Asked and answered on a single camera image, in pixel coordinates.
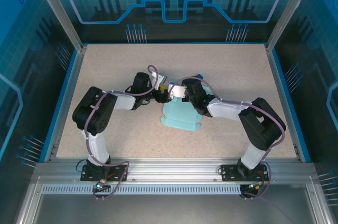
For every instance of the light blue paper box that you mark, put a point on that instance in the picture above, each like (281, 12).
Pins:
(179, 115)

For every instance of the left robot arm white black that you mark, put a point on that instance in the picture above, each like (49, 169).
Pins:
(96, 144)

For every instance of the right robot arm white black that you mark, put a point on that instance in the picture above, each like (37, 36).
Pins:
(229, 109)

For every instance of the small blue block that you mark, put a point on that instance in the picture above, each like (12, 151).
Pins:
(200, 76)

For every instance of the small connector with green light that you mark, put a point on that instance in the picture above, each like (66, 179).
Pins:
(254, 185)
(99, 185)

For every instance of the left aluminium side rail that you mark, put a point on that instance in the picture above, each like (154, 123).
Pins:
(71, 89)

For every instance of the aluminium side rail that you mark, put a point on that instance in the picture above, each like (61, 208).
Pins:
(71, 89)
(282, 97)

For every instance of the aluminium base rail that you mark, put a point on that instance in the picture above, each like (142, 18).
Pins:
(171, 168)

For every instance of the right aluminium side rail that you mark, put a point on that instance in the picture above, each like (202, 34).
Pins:
(282, 97)

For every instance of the left aluminium frame post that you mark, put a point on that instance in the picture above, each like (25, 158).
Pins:
(58, 10)

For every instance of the aluminium frame post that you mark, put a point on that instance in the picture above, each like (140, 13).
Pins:
(58, 10)
(290, 10)

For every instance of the right aluminium frame post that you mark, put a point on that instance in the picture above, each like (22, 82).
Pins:
(290, 10)

